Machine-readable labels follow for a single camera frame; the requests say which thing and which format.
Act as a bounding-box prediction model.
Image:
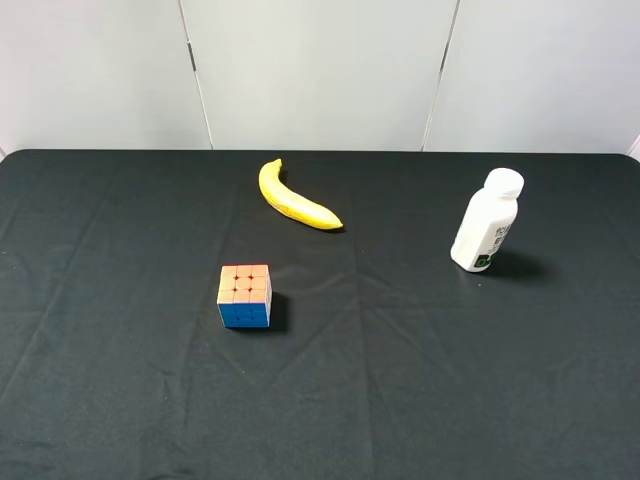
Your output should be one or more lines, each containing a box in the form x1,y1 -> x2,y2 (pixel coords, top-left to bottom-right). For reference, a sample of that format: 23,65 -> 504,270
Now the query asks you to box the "multicoloured puzzle cube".
217,264 -> 273,329

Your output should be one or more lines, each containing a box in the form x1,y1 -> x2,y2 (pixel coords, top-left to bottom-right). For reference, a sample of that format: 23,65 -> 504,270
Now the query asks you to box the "white plastic drink bottle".
450,168 -> 524,273

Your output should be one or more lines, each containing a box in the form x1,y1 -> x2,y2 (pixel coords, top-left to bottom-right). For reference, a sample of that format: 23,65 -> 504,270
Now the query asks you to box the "yellow banana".
258,159 -> 343,230

